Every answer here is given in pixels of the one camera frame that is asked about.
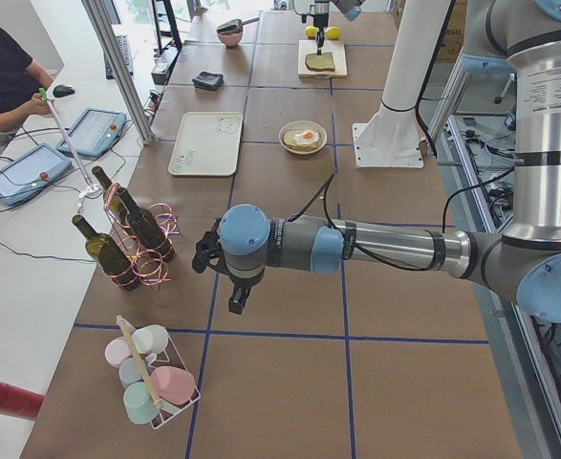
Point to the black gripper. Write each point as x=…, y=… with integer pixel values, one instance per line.
x=241, y=282
x=319, y=22

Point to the bread slice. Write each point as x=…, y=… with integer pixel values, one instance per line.
x=323, y=62
x=288, y=141

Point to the white round plate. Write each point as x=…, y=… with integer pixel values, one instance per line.
x=304, y=124

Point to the fried egg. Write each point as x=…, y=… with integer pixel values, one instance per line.
x=306, y=137

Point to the beige bear serving tray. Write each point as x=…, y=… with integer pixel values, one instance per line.
x=207, y=144

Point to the yellow lemon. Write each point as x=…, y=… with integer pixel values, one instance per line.
x=311, y=32
x=333, y=32

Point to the wooden cutting board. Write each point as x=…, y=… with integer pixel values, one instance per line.
x=336, y=47

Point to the metal spoon in bowl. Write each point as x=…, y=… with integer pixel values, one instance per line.
x=246, y=21

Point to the pink bowl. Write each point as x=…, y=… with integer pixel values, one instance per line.
x=231, y=40

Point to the white cup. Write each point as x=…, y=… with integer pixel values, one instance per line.
x=150, y=339

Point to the grey folded cloth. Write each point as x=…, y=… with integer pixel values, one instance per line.
x=208, y=81

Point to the grey cup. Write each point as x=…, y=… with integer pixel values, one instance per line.
x=129, y=373

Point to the light pink cup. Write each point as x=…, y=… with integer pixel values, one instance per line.
x=117, y=351

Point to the dark green wine bottle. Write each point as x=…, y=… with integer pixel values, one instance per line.
x=107, y=253

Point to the mint green cup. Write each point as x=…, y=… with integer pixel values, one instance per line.
x=138, y=404

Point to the blue teach pendant tablet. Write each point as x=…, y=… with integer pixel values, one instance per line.
x=29, y=174

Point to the red cylinder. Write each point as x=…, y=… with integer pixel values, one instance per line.
x=19, y=402

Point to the black computer mouse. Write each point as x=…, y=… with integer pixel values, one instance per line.
x=63, y=90

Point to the seated person black shirt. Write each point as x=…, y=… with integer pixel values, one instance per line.
x=21, y=77

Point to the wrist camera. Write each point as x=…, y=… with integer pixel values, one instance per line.
x=209, y=252

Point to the white wire cup rack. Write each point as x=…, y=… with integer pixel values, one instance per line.
x=148, y=363

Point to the copper wire bottle rack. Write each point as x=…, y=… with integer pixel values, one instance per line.
x=148, y=265

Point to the white camera pole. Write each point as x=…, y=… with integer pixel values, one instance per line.
x=91, y=190

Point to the aluminium frame post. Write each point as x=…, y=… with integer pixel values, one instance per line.
x=100, y=21

